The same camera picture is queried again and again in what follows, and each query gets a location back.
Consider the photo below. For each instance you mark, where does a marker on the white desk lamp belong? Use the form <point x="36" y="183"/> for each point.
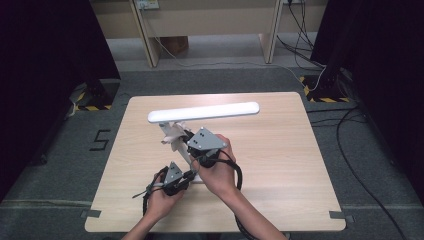
<point x="203" y="111"/>

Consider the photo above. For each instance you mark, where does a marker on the person's right hand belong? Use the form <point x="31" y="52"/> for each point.
<point x="216" y="176"/>

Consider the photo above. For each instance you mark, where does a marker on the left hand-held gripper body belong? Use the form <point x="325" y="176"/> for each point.
<point x="173" y="181"/>

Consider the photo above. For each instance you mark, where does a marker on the beige cloth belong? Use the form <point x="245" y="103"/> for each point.
<point x="173" y="135"/>

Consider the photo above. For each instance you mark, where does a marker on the grey tape piece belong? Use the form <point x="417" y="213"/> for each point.
<point x="90" y="213"/>
<point x="340" y="216"/>

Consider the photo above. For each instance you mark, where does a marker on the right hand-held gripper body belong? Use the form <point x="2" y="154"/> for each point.
<point x="206" y="146"/>

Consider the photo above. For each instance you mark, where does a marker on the black stand with striped base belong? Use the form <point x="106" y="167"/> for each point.
<point x="325" y="91"/>
<point x="96" y="96"/>

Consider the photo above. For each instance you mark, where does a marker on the person's left hand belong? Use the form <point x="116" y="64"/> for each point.
<point x="163" y="203"/>

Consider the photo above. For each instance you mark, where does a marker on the dark curtain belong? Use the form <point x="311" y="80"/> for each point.
<point x="390" y="66"/>
<point x="40" y="83"/>

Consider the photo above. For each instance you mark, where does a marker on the white power outlet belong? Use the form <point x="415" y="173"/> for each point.
<point x="147" y="4"/>

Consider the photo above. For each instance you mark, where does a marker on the beige desk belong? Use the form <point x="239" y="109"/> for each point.
<point x="206" y="23"/>

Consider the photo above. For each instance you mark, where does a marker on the brown cardboard box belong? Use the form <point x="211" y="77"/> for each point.
<point x="175" y="45"/>

